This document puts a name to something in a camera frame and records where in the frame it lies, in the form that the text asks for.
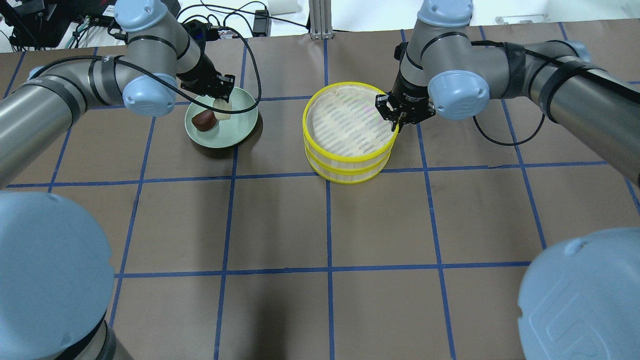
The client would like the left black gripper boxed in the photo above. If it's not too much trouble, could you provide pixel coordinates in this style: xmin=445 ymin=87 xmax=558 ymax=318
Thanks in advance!
xmin=180 ymin=59 xmax=236 ymax=103

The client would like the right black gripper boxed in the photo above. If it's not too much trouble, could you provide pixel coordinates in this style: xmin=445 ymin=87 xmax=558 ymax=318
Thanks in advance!
xmin=375 ymin=75 xmax=436 ymax=133

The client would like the white bun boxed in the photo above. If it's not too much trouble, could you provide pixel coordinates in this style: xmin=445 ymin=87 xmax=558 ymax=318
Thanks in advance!
xmin=211 ymin=98 xmax=233 ymax=122

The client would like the brown bun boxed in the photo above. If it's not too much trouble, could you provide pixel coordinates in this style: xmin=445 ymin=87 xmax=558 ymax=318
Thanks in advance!
xmin=190 ymin=109 xmax=218 ymax=133

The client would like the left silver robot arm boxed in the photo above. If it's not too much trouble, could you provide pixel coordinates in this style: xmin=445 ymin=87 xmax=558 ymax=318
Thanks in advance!
xmin=0 ymin=0 xmax=235 ymax=360

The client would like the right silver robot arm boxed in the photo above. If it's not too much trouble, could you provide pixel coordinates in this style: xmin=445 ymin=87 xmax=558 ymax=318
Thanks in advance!
xmin=375 ymin=0 xmax=640 ymax=360

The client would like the light green plate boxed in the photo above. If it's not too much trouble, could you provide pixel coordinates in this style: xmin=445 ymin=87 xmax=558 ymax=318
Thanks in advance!
xmin=184 ymin=86 xmax=259 ymax=149

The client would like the aluminium frame post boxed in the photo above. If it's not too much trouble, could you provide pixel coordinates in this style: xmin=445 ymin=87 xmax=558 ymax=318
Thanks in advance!
xmin=308 ymin=0 xmax=334 ymax=40

